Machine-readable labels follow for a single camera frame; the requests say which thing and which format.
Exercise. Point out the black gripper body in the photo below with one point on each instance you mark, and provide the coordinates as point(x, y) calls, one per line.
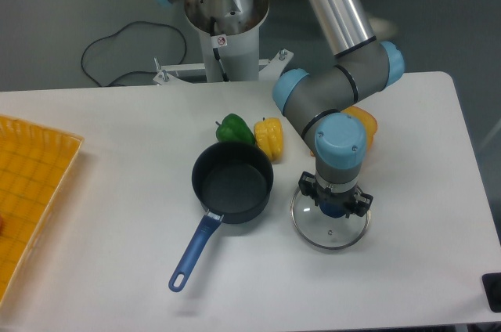
point(334, 197)

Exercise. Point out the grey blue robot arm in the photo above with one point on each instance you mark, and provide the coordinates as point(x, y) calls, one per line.
point(315, 105)

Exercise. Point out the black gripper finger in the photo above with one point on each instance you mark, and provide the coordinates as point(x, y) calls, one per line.
point(307, 186)
point(358, 204)

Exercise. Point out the green toy bell pepper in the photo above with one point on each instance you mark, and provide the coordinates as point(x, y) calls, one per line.
point(233, 128)

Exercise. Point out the yellow toy bell pepper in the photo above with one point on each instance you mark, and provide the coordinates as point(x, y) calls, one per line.
point(268, 135)

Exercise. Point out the toy bread slice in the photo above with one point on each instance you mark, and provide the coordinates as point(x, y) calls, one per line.
point(370, 122)

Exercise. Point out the glass lid blue knob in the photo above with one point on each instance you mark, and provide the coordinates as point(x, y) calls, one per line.
point(323, 231)

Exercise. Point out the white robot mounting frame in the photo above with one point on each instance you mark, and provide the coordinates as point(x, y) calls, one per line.
point(229, 34)

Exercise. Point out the yellow plastic basket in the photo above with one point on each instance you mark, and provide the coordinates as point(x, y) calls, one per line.
point(35, 162)

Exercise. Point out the black corner object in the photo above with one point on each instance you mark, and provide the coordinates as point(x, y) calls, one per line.
point(492, 283)

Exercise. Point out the dark saucepan blue handle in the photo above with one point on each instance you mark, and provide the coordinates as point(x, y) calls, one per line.
point(232, 182)

